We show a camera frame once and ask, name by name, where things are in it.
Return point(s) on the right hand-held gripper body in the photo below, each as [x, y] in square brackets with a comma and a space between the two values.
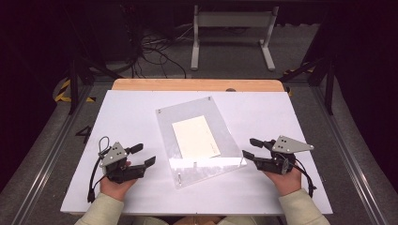
[289, 145]

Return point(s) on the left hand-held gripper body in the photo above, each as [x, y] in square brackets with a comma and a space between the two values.
[113, 157]

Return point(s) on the clear acrylic frame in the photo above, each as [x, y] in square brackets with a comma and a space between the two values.
[200, 170]

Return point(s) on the cream paper card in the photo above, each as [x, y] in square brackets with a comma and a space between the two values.
[195, 137]

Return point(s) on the person's left hand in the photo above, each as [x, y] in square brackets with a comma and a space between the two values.
[114, 190]

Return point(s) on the person's right hand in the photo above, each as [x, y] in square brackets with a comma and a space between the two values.
[287, 182]

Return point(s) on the white board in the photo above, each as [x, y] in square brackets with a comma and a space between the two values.
[131, 118]

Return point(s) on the black metal stand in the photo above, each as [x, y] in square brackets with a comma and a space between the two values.
[73, 84]
[329, 84]

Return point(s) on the wooden table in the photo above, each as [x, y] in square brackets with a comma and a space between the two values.
[187, 85]

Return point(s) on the white metal stand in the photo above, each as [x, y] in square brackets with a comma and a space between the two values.
[234, 19]

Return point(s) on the aluminium floor rail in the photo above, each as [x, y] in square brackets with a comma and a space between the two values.
[347, 156]
[47, 165]

